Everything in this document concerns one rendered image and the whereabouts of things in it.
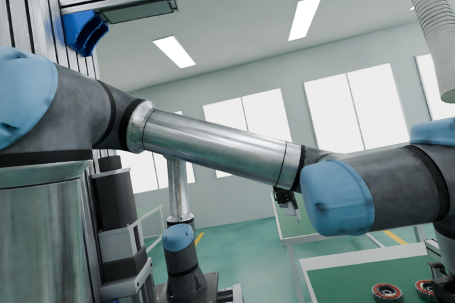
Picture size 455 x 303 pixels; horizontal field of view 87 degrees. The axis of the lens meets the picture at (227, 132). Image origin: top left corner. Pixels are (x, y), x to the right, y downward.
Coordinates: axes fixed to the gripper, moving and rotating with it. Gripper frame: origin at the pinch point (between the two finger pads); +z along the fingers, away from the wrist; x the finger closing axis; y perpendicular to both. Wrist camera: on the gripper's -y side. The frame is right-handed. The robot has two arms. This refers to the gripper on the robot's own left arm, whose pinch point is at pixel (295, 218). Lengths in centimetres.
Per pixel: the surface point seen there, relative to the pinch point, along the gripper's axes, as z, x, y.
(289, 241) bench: 43, -81, -9
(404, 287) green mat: 40, -1, -42
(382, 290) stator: 38.4, 0.8, -30.9
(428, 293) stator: 37, 11, -44
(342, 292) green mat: 40.3, -6.2, -15.8
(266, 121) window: -82, -390, -69
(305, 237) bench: 42, -79, -22
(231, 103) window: -136, -400, -3
